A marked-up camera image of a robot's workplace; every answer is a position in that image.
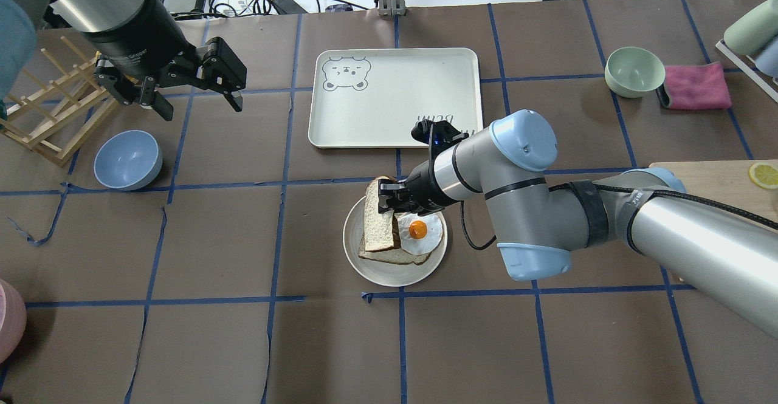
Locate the cream round plate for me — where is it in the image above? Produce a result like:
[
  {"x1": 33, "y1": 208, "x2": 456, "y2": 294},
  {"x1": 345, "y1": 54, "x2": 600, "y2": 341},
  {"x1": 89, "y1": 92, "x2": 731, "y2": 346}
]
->
[{"x1": 342, "y1": 197, "x2": 449, "y2": 287}]

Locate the bread slice on plate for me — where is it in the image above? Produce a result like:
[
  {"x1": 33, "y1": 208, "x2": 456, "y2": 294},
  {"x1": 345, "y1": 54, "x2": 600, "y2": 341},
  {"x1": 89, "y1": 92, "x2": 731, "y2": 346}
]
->
[{"x1": 358, "y1": 235, "x2": 432, "y2": 265}]

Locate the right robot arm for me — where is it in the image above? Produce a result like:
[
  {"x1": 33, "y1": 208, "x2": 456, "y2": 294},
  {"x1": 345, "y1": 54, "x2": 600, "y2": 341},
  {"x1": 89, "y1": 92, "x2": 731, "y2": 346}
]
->
[{"x1": 367, "y1": 110, "x2": 777, "y2": 337}]

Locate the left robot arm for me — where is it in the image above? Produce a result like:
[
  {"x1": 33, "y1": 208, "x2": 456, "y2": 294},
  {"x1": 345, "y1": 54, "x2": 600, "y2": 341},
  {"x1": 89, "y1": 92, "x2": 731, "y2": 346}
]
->
[{"x1": 1, "y1": 0, "x2": 247, "y2": 121}]

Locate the pink cloth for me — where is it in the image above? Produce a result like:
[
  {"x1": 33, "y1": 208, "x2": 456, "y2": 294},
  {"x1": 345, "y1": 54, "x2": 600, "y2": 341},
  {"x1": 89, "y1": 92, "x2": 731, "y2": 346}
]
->
[{"x1": 656, "y1": 63, "x2": 732, "y2": 111}]

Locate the green bowl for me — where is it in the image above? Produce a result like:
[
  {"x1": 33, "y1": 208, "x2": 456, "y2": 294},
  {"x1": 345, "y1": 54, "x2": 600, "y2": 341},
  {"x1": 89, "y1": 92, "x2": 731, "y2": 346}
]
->
[{"x1": 605, "y1": 47, "x2": 666, "y2": 98}]

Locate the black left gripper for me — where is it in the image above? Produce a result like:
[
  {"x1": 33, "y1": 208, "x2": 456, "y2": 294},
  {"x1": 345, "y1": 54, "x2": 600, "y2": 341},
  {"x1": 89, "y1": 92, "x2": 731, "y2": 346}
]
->
[{"x1": 88, "y1": 0, "x2": 247, "y2": 121}]

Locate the fried egg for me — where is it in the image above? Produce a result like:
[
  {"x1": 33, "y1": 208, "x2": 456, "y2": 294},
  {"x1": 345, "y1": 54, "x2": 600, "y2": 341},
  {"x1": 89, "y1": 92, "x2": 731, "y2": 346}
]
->
[{"x1": 396, "y1": 214, "x2": 444, "y2": 255}]

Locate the bread slice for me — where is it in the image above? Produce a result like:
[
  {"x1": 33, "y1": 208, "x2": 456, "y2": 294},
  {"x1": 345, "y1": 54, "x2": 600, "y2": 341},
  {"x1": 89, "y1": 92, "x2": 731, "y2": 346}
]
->
[
  {"x1": 358, "y1": 235, "x2": 432, "y2": 265},
  {"x1": 363, "y1": 176, "x2": 401, "y2": 253}
]

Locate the wooden cutting board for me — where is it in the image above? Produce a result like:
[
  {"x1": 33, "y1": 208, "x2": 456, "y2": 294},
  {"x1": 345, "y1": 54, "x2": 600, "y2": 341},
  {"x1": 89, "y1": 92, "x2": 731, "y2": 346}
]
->
[{"x1": 649, "y1": 159, "x2": 777, "y2": 222}]

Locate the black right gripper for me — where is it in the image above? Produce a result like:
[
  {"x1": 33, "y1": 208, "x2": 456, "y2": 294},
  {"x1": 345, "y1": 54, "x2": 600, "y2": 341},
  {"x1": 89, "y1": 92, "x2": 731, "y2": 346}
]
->
[{"x1": 377, "y1": 161, "x2": 447, "y2": 219}]

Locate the pink bowl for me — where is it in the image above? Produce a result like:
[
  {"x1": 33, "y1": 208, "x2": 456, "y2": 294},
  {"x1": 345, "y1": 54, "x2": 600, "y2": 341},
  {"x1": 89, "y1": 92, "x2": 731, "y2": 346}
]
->
[{"x1": 1, "y1": 279, "x2": 27, "y2": 363}]

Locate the lemon slice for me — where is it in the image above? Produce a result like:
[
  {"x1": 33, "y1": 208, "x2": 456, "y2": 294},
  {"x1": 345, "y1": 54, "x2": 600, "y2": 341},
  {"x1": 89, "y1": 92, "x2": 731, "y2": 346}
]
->
[{"x1": 748, "y1": 162, "x2": 778, "y2": 189}]

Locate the blue bowl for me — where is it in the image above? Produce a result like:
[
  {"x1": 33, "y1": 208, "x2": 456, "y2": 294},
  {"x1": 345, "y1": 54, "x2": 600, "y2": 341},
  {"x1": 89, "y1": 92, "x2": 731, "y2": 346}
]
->
[{"x1": 94, "y1": 129, "x2": 163, "y2": 191}]

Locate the wooden dish rack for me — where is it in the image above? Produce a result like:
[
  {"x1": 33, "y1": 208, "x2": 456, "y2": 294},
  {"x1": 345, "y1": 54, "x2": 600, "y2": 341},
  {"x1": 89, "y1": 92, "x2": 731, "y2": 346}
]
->
[{"x1": 2, "y1": 35, "x2": 119, "y2": 168}]

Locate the cream bear serving tray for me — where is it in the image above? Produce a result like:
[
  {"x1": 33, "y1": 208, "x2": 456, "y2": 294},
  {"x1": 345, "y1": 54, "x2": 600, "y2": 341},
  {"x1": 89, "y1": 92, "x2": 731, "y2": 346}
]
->
[{"x1": 308, "y1": 47, "x2": 484, "y2": 149}]

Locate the white rack with cups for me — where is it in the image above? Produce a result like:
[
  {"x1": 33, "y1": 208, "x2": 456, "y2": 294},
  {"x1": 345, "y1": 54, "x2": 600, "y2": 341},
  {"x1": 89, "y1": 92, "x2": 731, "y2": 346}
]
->
[{"x1": 715, "y1": 0, "x2": 777, "y2": 102}]

